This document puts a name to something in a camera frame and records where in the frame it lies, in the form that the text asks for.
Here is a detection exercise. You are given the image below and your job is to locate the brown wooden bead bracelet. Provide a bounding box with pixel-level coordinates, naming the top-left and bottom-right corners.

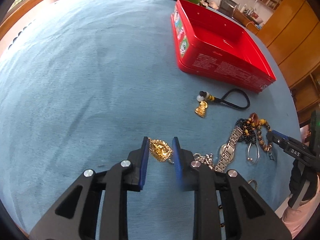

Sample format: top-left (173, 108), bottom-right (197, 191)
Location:
top-left (246, 112), bottom-right (276, 161)

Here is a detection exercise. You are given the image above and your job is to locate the silver bangle ring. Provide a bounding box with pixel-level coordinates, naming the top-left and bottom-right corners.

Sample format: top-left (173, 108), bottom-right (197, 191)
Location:
top-left (246, 141), bottom-right (261, 164)

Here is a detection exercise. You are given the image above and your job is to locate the gold pendant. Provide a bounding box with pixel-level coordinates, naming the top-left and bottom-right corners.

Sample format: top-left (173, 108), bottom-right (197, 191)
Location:
top-left (148, 138), bottom-right (174, 164)

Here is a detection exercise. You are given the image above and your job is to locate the black cord gold charm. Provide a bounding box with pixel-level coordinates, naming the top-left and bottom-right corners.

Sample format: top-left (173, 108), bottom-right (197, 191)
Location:
top-left (194, 88), bottom-right (251, 118)

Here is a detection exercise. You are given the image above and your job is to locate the silver metal wristwatch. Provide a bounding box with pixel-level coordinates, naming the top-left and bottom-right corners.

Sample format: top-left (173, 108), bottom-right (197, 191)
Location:
top-left (214, 126), bottom-right (243, 172)

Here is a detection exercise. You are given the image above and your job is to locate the wooden wardrobe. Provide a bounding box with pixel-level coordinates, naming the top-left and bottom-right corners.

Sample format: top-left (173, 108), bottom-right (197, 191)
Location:
top-left (257, 0), bottom-right (319, 125)

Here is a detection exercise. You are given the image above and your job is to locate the wooden desk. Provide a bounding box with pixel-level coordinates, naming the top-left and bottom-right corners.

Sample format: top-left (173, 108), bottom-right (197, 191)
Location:
top-left (233, 9), bottom-right (259, 35)

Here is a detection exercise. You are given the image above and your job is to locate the red tin box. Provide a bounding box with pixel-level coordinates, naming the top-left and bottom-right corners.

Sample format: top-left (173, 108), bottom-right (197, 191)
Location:
top-left (171, 0), bottom-right (276, 93)

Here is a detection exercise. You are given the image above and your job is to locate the blue bed cover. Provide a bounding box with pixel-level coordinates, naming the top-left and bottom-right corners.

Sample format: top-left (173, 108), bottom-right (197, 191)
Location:
top-left (1, 0), bottom-right (300, 232)

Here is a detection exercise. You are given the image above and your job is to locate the black office chair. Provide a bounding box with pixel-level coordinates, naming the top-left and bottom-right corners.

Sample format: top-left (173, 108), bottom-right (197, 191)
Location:
top-left (218, 0), bottom-right (238, 18)

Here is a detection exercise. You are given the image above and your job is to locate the silver chain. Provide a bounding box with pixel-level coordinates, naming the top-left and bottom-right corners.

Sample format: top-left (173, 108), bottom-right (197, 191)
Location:
top-left (192, 152), bottom-right (216, 171)

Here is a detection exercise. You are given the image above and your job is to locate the black bead necklace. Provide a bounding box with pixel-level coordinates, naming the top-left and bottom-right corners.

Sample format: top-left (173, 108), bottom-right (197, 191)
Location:
top-left (235, 117), bottom-right (258, 144)

